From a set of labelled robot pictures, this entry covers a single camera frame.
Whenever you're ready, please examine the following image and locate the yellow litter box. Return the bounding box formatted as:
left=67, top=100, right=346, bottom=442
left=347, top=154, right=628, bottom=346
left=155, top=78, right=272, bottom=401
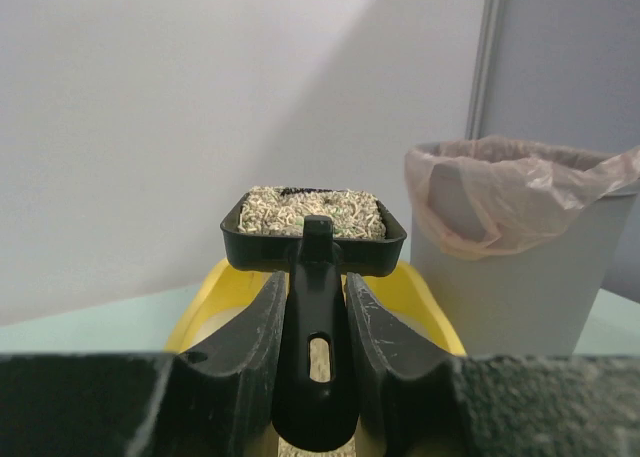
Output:
left=163, top=256, right=469, bottom=457

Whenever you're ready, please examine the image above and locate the beige cat litter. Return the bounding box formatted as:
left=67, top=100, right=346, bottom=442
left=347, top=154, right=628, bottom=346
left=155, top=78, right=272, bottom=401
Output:
left=237, top=186, right=386, bottom=240

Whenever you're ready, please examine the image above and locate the grey trash bin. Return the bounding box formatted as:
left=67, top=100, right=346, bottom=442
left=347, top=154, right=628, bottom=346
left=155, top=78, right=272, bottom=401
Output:
left=411, top=181, right=639, bottom=355

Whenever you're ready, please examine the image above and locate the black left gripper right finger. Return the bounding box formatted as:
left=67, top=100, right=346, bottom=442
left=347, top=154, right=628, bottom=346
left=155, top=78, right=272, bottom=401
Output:
left=345, top=274, right=639, bottom=456

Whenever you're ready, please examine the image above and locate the pink plastic bin liner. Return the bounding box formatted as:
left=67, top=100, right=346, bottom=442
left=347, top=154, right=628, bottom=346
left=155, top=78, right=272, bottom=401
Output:
left=404, top=136, right=639, bottom=260

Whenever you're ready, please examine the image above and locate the right aluminium frame post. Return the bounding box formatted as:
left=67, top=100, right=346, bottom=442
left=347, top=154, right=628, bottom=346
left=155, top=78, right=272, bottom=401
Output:
left=465, top=0, right=507, bottom=140

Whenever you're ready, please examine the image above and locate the black slotted litter scoop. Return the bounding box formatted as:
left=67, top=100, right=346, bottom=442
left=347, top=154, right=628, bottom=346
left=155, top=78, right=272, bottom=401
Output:
left=220, top=190, right=407, bottom=452

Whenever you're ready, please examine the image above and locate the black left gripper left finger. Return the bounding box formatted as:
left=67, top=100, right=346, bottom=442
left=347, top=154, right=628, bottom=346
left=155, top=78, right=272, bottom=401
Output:
left=1, top=272, right=286, bottom=456

